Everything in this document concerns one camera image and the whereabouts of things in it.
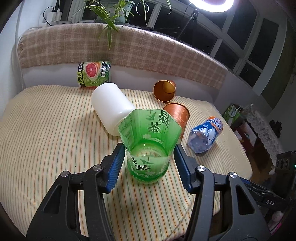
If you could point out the green white carton box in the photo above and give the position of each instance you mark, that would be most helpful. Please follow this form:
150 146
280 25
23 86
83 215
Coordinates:
232 113

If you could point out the white power adapter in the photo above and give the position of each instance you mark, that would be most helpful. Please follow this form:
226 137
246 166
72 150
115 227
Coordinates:
51 17

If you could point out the beige plaid blanket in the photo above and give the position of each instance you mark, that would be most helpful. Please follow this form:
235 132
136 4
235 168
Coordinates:
130 47

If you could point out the grapefruit label bottle cup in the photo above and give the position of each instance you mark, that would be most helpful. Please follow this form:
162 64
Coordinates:
93 74

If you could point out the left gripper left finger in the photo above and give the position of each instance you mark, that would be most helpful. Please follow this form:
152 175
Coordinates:
57 217

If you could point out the white plastic cup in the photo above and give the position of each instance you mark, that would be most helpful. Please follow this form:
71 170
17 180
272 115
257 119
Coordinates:
111 106

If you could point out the green cut bottle cup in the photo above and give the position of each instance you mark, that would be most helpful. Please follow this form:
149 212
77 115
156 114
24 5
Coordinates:
149 137

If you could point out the white lace cloth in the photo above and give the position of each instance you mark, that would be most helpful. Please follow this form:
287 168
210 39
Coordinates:
264 131

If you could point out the copper cup near wall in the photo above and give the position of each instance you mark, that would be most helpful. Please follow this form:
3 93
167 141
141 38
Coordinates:
164 90

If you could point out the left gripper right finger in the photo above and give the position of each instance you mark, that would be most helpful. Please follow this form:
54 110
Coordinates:
241 216

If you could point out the ring light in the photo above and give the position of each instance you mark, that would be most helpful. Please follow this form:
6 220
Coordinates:
213 6

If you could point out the striped yellow table cloth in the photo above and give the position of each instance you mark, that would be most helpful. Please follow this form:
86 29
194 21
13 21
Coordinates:
47 129

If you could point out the black tripod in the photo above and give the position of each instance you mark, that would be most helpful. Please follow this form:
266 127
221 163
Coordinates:
193 18

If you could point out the orange patterned paper cup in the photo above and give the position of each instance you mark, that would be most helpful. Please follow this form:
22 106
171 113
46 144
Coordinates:
180 114

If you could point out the blue orange bottle cup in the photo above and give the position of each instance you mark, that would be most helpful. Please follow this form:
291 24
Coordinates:
203 136

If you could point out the spider plant in pot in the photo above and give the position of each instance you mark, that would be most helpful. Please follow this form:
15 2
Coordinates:
109 15

